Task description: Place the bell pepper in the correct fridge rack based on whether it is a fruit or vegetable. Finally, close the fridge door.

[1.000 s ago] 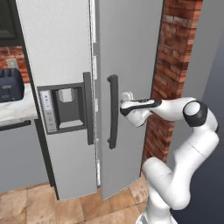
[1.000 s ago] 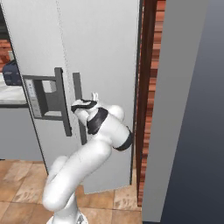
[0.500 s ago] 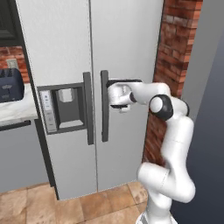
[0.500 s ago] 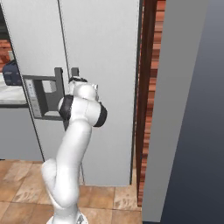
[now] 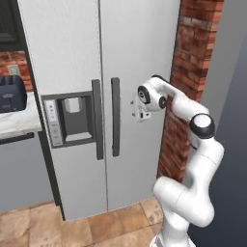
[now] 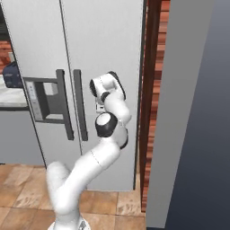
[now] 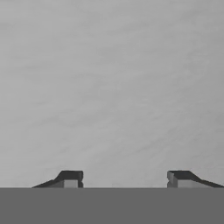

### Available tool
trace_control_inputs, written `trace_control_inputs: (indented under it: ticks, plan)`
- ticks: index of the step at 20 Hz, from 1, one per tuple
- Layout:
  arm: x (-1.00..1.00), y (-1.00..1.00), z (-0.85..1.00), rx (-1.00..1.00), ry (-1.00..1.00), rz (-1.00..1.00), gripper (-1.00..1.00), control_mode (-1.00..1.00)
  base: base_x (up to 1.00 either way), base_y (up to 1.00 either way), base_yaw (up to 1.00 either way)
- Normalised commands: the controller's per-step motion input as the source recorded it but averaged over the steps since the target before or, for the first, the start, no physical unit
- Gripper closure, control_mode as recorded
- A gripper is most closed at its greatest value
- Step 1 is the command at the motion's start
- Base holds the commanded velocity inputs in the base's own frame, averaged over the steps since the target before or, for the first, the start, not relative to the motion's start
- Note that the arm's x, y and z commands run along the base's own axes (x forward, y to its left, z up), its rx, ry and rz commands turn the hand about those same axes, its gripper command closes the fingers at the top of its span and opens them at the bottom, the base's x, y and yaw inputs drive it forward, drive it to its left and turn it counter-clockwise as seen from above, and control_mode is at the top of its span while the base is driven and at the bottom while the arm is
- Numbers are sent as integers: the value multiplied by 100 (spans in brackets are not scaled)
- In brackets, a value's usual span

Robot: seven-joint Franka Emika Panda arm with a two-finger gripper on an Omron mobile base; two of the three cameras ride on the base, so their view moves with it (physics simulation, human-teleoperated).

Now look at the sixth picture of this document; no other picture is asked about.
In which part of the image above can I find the plain grey fridge door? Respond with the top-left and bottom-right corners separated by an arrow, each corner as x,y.
58,0 -> 147,192

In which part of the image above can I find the grey fridge door with dispenser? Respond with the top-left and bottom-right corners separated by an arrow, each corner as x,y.
0,0 -> 83,167

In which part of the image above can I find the brown wooden side panel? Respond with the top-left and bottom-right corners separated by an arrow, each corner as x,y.
138,0 -> 164,192

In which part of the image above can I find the grey water dispenser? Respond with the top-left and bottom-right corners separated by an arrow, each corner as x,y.
22,76 -> 67,125

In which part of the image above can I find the grey base cabinet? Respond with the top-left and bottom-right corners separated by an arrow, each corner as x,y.
0,109 -> 46,166

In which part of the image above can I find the dark blue toaster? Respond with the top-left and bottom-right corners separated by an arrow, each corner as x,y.
2,60 -> 24,90

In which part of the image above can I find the small pale container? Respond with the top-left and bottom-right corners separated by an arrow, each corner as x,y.
7,51 -> 16,63

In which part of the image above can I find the dark handle on plain door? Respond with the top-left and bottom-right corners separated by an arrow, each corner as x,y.
72,68 -> 89,142

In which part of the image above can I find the dark fridge handle beside dispenser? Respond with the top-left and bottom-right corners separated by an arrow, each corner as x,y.
56,68 -> 75,141

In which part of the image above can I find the dark wall cabinet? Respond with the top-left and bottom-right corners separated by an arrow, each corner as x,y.
0,4 -> 13,41

